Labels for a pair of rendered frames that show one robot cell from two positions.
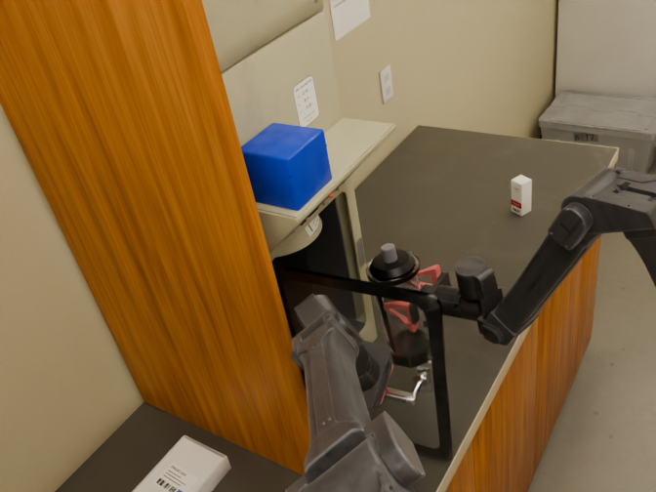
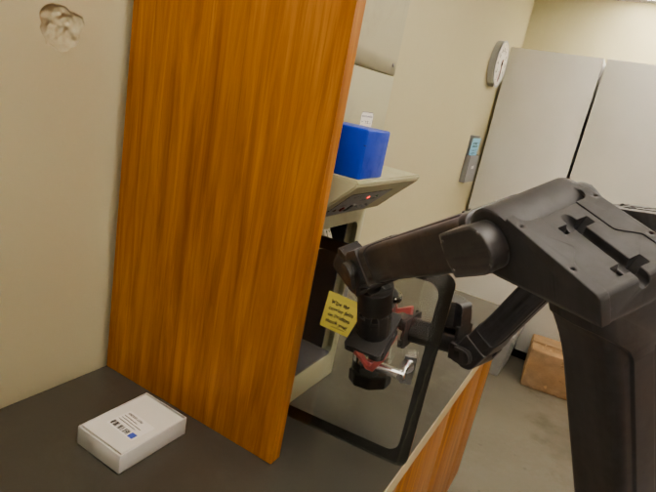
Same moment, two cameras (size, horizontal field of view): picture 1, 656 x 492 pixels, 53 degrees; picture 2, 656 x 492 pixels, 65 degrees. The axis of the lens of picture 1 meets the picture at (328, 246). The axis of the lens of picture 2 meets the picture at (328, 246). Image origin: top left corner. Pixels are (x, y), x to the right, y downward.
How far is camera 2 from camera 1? 0.46 m
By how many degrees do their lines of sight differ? 22
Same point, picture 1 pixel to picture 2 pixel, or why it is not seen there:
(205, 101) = (344, 39)
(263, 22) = (365, 48)
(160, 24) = not seen: outside the picture
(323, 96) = not seen: hidden behind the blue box
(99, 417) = (61, 361)
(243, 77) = not seen: hidden behind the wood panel
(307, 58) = (376, 100)
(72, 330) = (82, 262)
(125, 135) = (245, 69)
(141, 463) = (92, 410)
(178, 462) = (136, 411)
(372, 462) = (569, 183)
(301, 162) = (373, 142)
